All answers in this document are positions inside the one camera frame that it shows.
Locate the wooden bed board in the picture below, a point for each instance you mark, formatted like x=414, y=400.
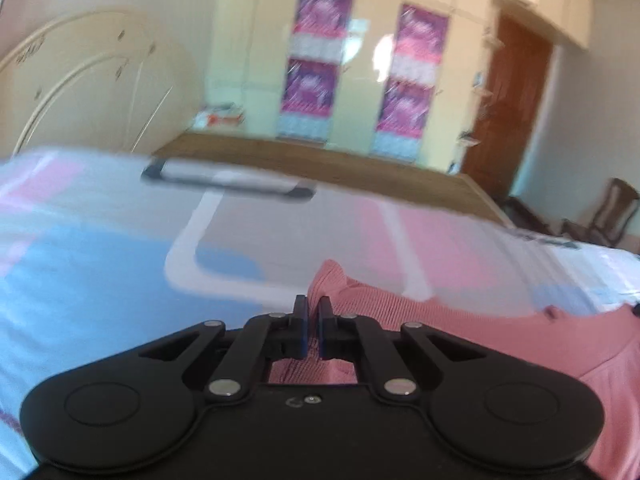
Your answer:
x=350, y=165

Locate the cream wardrobe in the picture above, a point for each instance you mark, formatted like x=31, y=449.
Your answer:
x=370, y=60

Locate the brown wooden door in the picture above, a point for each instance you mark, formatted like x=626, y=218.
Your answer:
x=510, y=105

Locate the patterned bedsheet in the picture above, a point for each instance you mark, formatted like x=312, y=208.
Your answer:
x=100, y=270

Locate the pink sweater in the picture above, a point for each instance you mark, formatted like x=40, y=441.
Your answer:
x=450, y=325

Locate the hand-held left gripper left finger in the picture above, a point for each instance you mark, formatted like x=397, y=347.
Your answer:
x=301, y=332

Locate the white corner shelf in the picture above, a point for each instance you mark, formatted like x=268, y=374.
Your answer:
x=480, y=95

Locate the wooden chair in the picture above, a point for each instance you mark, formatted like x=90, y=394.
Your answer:
x=607, y=210

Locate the cream curved headboard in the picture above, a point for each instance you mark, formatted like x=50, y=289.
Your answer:
x=90, y=75

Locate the purple wall poster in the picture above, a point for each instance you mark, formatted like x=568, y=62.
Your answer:
x=322, y=15
x=421, y=40
x=307, y=95
x=402, y=120

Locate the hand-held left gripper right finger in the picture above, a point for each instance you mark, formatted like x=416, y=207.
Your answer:
x=324, y=335

